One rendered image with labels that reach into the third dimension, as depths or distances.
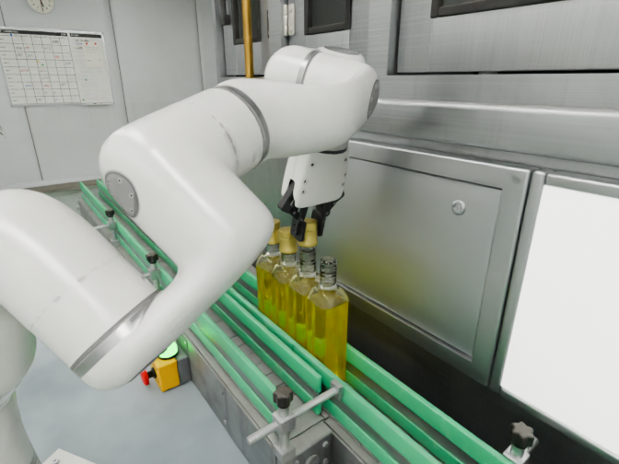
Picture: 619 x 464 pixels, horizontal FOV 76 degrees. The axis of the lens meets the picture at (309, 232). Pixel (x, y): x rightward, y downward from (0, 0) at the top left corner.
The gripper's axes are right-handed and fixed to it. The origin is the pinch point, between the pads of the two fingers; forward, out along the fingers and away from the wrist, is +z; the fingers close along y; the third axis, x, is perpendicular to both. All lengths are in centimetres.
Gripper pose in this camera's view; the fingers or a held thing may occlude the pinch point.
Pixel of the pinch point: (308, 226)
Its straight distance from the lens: 69.6
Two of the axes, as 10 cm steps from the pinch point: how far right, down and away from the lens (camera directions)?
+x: 6.0, 5.1, -6.2
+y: -7.9, 2.2, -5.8
